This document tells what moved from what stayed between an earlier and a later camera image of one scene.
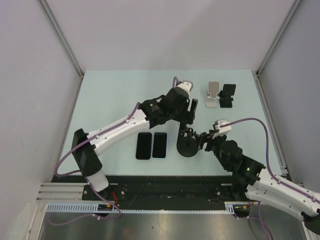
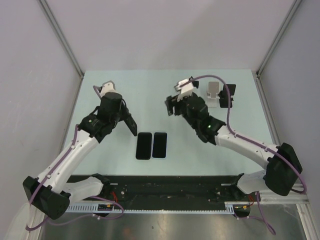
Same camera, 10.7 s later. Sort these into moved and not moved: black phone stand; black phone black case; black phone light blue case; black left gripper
Moved: black left gripper
Not moved: black phone black case; black phone light blue case; black phone stand
